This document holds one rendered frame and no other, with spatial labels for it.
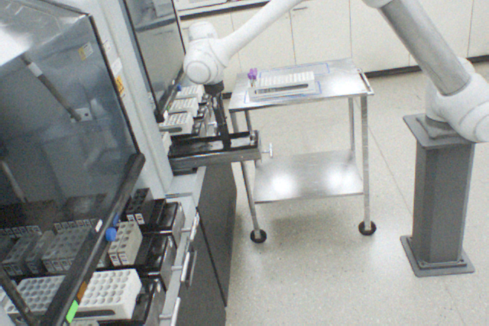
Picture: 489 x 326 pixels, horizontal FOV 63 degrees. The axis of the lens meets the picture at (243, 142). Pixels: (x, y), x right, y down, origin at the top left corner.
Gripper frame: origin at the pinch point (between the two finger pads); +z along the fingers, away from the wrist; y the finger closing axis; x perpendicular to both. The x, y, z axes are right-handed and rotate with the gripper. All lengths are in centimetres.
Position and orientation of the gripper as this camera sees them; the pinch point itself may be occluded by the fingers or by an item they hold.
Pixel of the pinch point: (223, 129)
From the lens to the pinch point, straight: 156.2
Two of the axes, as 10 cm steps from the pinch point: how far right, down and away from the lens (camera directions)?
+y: -0.4, 5.1, -8.6
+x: 9.8, -1.3, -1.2
